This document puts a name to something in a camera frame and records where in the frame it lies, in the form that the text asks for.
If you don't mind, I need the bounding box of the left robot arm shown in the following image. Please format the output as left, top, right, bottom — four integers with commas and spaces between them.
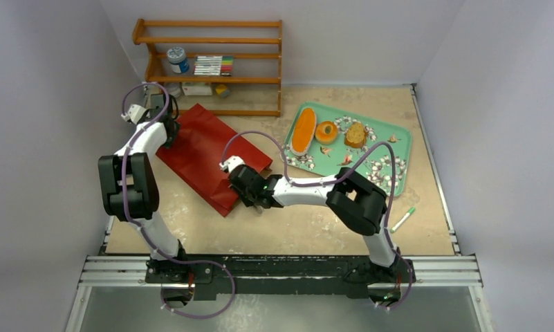
98, 93, 190, 283

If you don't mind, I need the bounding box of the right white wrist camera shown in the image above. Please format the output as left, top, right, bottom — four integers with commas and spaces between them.
219, 156, 245, 174

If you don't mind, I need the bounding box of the yellow green cube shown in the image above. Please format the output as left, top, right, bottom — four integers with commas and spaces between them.
214, 84, 231, 98

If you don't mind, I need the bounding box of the pack of coloured markers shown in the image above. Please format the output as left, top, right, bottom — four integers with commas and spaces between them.
194, 55, 234, 77

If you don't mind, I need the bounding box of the red paper bag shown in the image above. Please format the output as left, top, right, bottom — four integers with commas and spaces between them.
155, 103, 274, 218

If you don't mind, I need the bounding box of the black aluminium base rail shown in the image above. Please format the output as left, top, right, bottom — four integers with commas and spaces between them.
80, 255, 483, 304

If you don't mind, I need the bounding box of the green white pen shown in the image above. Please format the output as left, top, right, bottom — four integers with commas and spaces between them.
390, 207, 416, 233

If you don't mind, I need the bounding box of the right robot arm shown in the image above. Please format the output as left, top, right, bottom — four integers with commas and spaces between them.
221, 163, 414, 282

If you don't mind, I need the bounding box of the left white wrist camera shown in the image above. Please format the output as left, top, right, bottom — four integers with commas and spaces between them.
121, 104, 148, 125

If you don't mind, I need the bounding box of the wooden shelf rack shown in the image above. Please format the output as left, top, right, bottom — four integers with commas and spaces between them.
132, 19, 283, 117

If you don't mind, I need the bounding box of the fake brown bread slice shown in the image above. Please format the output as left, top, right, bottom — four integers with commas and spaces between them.
344, 122, 367, 149

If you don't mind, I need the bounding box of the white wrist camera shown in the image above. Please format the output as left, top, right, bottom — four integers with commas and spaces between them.
121, 104, 148, 125
219, 156, 245, 174

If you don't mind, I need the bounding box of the blue lidded jar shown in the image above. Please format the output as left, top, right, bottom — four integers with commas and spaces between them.
166, 46, 190, 74

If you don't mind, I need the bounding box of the fake orange doughnut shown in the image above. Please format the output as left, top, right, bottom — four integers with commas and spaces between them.
315, 121, 338, 145

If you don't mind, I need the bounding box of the green floral tray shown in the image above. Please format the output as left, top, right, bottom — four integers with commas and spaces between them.
283, 102, 412, 196

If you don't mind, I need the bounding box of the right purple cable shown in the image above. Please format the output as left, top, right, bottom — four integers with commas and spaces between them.
221, 130, 415, 313

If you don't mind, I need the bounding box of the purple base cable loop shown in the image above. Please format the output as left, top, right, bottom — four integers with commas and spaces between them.
160, 259, 237, 320

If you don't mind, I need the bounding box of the small clear jar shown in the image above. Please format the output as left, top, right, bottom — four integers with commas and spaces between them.
165, 82, 183, 98

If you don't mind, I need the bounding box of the white small box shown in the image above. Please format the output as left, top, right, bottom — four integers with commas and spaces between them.
181, 82, 213, 96

